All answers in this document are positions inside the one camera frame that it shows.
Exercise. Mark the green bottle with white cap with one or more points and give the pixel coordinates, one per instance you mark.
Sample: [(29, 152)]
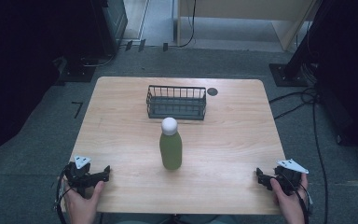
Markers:
[(171, 150)]

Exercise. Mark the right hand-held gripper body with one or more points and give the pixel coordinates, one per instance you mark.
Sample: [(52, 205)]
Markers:
[(288, 177)]

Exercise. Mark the black round table grommet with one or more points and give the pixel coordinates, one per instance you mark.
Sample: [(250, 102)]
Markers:
[(212, 91)]

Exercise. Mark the black metal stand base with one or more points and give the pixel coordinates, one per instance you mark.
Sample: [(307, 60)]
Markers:
[(76, 72), (287, 77)]

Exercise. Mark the person's right hand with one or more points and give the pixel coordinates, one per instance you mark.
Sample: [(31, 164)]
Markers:
[(290, 209)]

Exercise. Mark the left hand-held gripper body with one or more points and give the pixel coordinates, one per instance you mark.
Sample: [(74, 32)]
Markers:
[(78, 178)]

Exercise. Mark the light wooden cabinet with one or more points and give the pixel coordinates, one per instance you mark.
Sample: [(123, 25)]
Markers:
[(245, 7)]

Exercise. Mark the person's left hand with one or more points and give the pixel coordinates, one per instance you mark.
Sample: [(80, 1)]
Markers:
[(81, 207)]

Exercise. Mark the dark equipment cabinet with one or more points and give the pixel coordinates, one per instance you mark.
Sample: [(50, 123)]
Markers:
[(112, 25)]

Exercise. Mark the dark curtain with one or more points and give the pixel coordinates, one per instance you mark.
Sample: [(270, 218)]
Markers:
[(18, 62), (351, 77)]

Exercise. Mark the person's dark clothing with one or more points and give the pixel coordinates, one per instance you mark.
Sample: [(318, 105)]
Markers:
[(195, 219)]

